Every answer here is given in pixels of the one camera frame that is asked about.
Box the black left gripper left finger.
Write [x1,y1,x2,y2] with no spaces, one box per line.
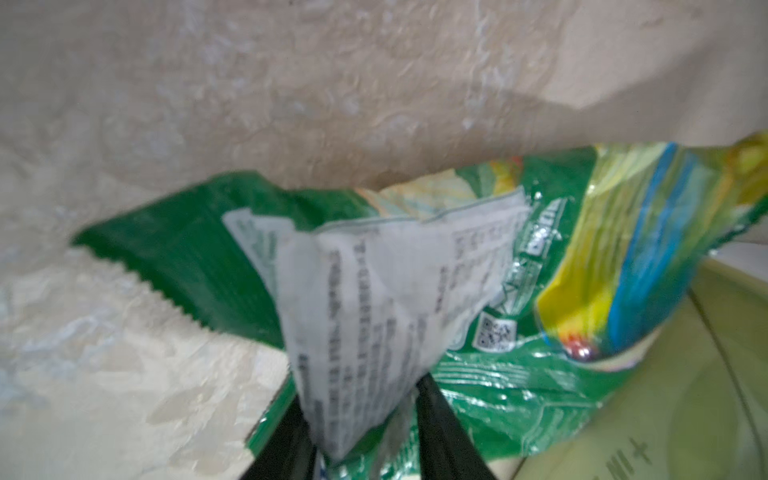
[240,396,317,480]

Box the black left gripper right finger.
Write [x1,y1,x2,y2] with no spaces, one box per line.
[416,374,495,480]

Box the green snack packet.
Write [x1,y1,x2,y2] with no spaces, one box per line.
[73,132,767,479]

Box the white paper bag with illustration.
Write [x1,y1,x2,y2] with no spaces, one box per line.
[517,243,767,479]

